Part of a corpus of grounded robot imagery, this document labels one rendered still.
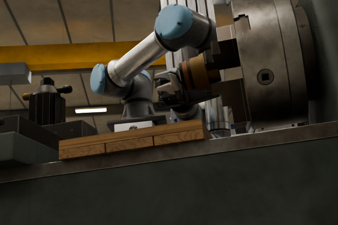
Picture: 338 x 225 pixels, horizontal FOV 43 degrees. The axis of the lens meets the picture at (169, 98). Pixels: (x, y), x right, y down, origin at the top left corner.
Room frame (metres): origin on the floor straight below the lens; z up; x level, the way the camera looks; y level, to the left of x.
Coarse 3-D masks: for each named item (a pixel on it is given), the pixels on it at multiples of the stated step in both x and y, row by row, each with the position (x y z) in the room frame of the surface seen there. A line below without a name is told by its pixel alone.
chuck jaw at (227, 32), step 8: (240, 24) 0.80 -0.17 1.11; (248, 24) 0.79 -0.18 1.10; (224, 32) 0.82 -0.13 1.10; (232, 32) 0.81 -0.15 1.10; (216, 40) 0.87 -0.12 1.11; (224, 40) 0.81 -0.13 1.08; (232, 40) 0.82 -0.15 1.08; (216, 48) 0.86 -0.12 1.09; (224, 48) 0.84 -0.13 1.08; (232, 48) 0.84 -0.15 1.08; (208, 56) 0.90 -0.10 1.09; (216, 56) 0.87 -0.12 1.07; (224, 56) 0.87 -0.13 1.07; (232, 56) 0.87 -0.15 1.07; (208, 64) 0.90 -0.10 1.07; (216, 64) 0.90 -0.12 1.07; (224, 64) 0.91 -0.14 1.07; (232, 64) 0.91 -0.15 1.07
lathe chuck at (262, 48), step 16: (240, 0) 0.82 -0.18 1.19; (256, 0) 0.80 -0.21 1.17; (272, 0) 0.79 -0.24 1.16; (240, 16) 0.80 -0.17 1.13; (256, 16) 0.78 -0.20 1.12; (272, 16) 0.77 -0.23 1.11; (240, 32) 0.79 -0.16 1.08; (256, 32) 0.78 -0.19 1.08; (272, 32) 0.77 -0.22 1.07; (240, 48) 0.79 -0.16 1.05; (256, 48) 0.79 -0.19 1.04; (272, 48) 0.78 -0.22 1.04; (240, 64) 0.80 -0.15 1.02; (256, 64) 0.80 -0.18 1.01; (272, 64) 0.79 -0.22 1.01; (256, 80) 0.81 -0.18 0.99; (288, 80) 0.81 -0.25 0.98; (256, 96) 0.84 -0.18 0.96; (272, 96) 0.84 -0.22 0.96; (288, 96) 0.84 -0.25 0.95; (256, 112) 0.88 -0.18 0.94; (272, 112) 0.88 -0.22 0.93; (288, 112) 0.88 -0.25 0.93; (256, 128) 0.96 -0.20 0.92
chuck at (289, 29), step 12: (276, 0) 0.79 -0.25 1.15; (288, 0) 0.78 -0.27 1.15; (288, 12) 0.77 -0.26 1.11; (288, 24) 0.77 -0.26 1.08; (288, 36) 0.77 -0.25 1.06; (288, 48) 0.78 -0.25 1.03; (300, 48) 0.77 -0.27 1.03; (288, 60) 0.79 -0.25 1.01; (300, 60) 0.78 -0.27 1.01; (288, 72) 0.80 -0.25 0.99; (300, 72) 0.80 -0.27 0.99; (300, 84) 0.81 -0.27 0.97; (300, 96) 0.83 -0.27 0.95; (300, 108) 0.87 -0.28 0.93; (300, 120) 0.92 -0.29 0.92
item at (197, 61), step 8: (200, 56) 0.93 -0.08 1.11; (184, 64) 0.93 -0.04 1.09; (192, 64) 0.92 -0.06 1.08; (200, 64) 0.92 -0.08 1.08; (184, 72) 0.93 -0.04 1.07; (192, 72) 0.93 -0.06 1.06; (200, 72) 0.92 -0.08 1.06; (208, 72) 0.93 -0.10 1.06; (216, 72) 0.93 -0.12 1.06; (184, 80) 0.94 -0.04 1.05; (192, 80) 0.94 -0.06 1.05; (200, 80) 0.93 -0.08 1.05; (208, 80) 0.93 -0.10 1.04; (216, 80) 0.95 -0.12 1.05; (184, 88) 0.96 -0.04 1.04; (192, 88) 0.96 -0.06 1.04; (200, 88) 0.96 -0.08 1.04; (208, 88) 0.96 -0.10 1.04
